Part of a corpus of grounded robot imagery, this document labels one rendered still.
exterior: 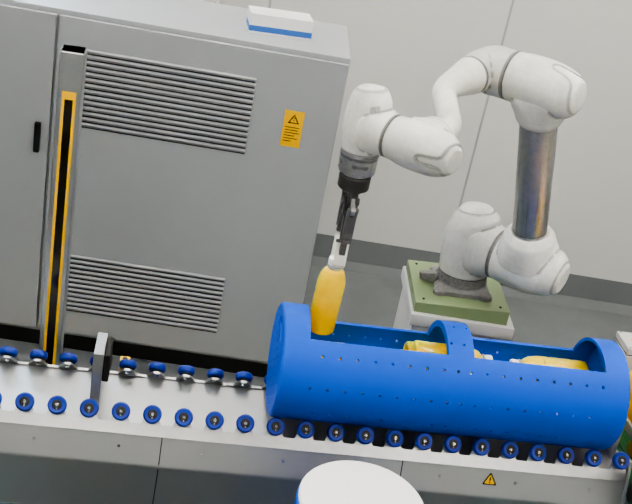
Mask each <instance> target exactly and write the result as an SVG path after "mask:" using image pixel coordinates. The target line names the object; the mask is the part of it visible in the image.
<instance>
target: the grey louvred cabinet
mask: <svg viewBox="0 0 632 504"><path fill-rule="evenodd" d="M247 15H248V9H246V8H240V7H234V6H229V5H223V4H217V3H212V2H206V1H200V0H0V338H2V339H9V340H16V341H23V342H29V343H36V344H39V339H40V325H41V311H42V296H43V282H44V268H45V254H46V240H47V225H48V211H49V197H50V183H51V169H52V154H53V140H54V126H55V112H56V98H57V84H58V69H59V55H60V50H61V48H62V46H63V44H67V45H73V46H80V47H87V48H88V51H87V64H86V76H85V88H84V100H83V112H82V124H81V136H80V149H79V161H78V173H77V185H76V197H75V209H74V221H73V233H72V246H71V258H70V270H69V282H68V294H67V306H66V318H65V330H64V343H63V348H70V349H76V350H83V351H90V352H94V350H95V346H96V341H97V336H98V332H101V333H108V337H113V338H114V344H113V353H112V355H117V356H127V357H131V358H137V359H144V360H151V361H157V362H164V363H171V364H178V365H189V366H192V367H198V368H204V369H212V368H217V369H221V370H223V371H225V372H231V373H238V372H241V371H245V372H249V373H251V374H252V375H253V376H258V377H265V376H266V375H267V366H268V356H269V348H270V341H271V335H272V329H273V324H274V320H275V316H276V312H277V309H278V307H279V305H280V304H281V303H282V302H290V303H299V304H303V301H304V296H305V290H306V285H307V280H308V275H309V270H310V265H311V260H312V255H313V250H314V245H315V240H316V234H317V229H318V224H319V219H320V214H321V209H322V204H323V199H324V194H325V189H326V184H327V179H328V173H329V168H330V163H331V158H332V153H333V148H334V143H335V138H336V133H337V128H338V123H339V117H340V112H341V107H342V102H343V97H344V92H345V87H346V82H347V77H348V72H349V67H350V61H351V57H350V49H349V40H348V32H347V26H342V25H336V24H331V23H325V22H319V21H314V20H313V21H314V24H313V29H312V37H311V41H307V40H299V39H292V38H285V37H278V36H270V35H263V34H256V33H249V32H248V29H247V25H246V20H247Z"/></svg>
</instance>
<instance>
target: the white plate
mask: <svg viewBox="0 0 632 504"><path fill-rule="evenodd" d="M298 499H299V504H423V501H422V499H421V497H420V496H419V494H418V493H417V492H416V490H415V489H414V488H413V487H412V486H411V485H410V484H409V483H408V482H407V481H405V480H404V479H403V478H402V477H400V476H399V475H397V474H395V473H394V472H392V471H390V470H388V469H385V468H383V467H380V466H378V465H374V464H371V463H367V462H361V461H351V460H342V461H334V462H329V463H325V464H322V465H320V466H318V467H316V468H314V469H312V470H311V471H310V472H309V473H307V474H306V476H305V477H304V478H303V480H302V481H301V484H300V487H299V492H298Z"/></svg>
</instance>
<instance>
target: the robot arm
mask: <svg viewBox="0 0 632 504"><path fill-rule="evenodd" d="M481 92H482V93H483V94H486V95H490V96H494V97H497V98H500V99H503V100H506V101H509V102H511V106H512V109H513V111H514V114H515V118H516V120H517V122H518V123H519V137H518V152H517V166H516V180H515V194H514V208H513V222H512V223H511V224H510V225H509V226H507V227H505V226H504V225H502V224H501V223H500V220H501V219H500V216H499V215H498V213H497V212H496V210H495V209H493V208H492V207H491V206H490V205H488V204H485V203H482V202H466V203H464V204H462V205H461V206H460V207H459V208H458V209H457V210H456V211H455V212H454V213H453V215H452V216H451V218H450V220H449V222H448V224H447V227H446V230H445V233H444V237H443V241H442V246H441V252H440V261H439V266H430V269H429V270H420V272H419V275H420V276H419V279H422V280H425V281H428V282H432V283H433V285H434V289H433V294H434V295H436V296H450V297H457V298H465V299H473V300H479V301H483V302H491V301H492V295H491V294H490V293H489V290H488V286H487V277H490V278H492V279H494V280H496V281H497V282H499V283H501V284H503V285H506V286H508V287H510V288H513V289H515V290H518V291H521V292H523V293H527V294H531V295H537V296H550V295H551V294H556V293H558V292H559V291H560V290H561V289H562V288H563V286H564V285H565V283H566V281H567V279H568V277H569V274H570V269H571V268H570V263H569V260H568V258H567V256H566V254H565V253H564V252H563V251H561V250H560V249H559V245H558V242H557V239H556V235H555V232H554V231H553V229H552V228H551V227H550V226H549V225H548V220H549V210H550V200H551V190H552V179H553V171H554V164H555V154H556V144H557V134H558V127H559V126H560V125H561V124H562V122H563V121H564V119H567V118H570V117H572V116H574V115H575V114H577V113H578V111H579V110H580V109H581V108H582V106H583V104H584V102H585V98H586V93H587V87H586V83H585V81H584V79H583V77H582V76H581V75H580V74H578V73H577V72H576V71H575V70H573V69H572V68H570V67H569V66H567V65H565V64H563V63H561V62H558V61H556V60H553V59H550V58H547V57H544V56H541V55H537V54H533V53H526V52H521V51H518V50H514V49H510V48H508V47H505V46H501V45H490V46H486V47H483V48H480V49H477V50H475V51H472V52H470V53H469V54H467V55H466V56H465V57H463V58H462V59H460V60H459V61H457V62H456V63H455V64H454V65H453V66H452V67H451V68H450V69H449V70H448V71H446V72H445V73H444V74H443V75H442V76H440V77H439V78H438V80H437V81H436V82H435V84H434V86H433V89H432V101H433V105H434V109H435V112H436V116H437V117H435V116H430V117H413V118H408V117H405V116H402V115H400V114H399V113H397V112H396V111H395V110H393V109H392V106H393V102H392V98H391V95H390V92H389V90H388V89H387V88H386V87H383V86H380V85H376V84H370V83H366V84H362V85H359V86H358V87H356V88H355V89H354V90H353V92H352V94H351V96H350V99H349V101H348V104H347V107H346V110H345V114H344V118H343V123H342V131H341V136H342V146H341V149H340V156H339V163H338V168H339V170H340V172H339V177H338V182H337V184H338V186H339V188H341V189H342V194H341V200H340V205H339V211H338V216H337V221H336V225H337V227H336V232H335V237H334V242H333V247H332V252H331V255H332V254H334V259H333V264H332V266H335V267H343V268H344V267H345V264H346V259H347V254H348V249H349V244H351V243H352V237H353V232H354V228H355V223H356V219H357V216H358V212H359V209H358V206H359V203H360V198H358V197H359V194H361V193H365V192H367V191H368V190H369V186H370V181H371V177H372V176H374V175H375V172H376V167H377V163H378V159H379V156H382V157H385V158H387V159H389V160H391V161H392V162H394V163H395V164H397V165H399V166H401V167H403V168H406V169H408V170H410V171H413V172H416V173H419V174H422V175H425V176H430V177H446V176H449V175H451V174H452V173H454V172H455V171H456V170H457V169H458V168H459V166H460V164H461V162H462V159H463V149H462V146H461V144H460V142H459V141H458V140H457V138H458V136H459V134H460V132H461V128H462V120H461V114H460V110H459V105H458V100H457V97H460V96H466V95H474V94H477V93H481Z"/></svg>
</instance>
